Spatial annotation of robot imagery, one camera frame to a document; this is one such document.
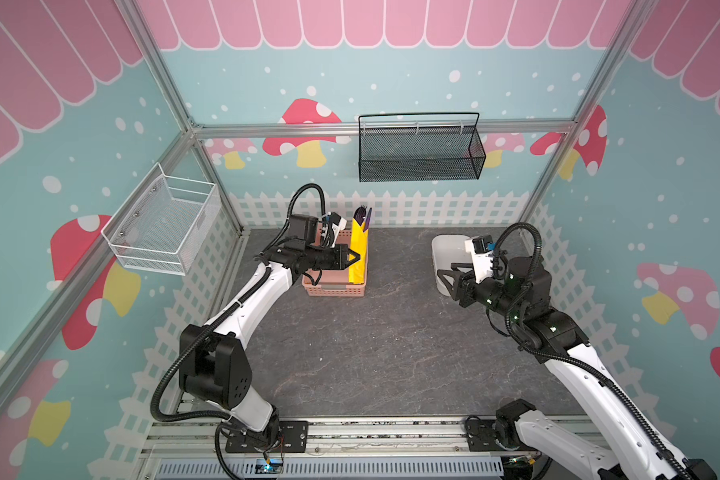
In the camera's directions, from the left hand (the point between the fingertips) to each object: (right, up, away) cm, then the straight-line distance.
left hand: (357, 261), depth 81 cm
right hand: (+21, -1, -13) cm, 24 cm away
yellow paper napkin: (0, -3, 0) cm, 3 cm away
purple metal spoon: (+1, +13, +1) cm, 13 cm away
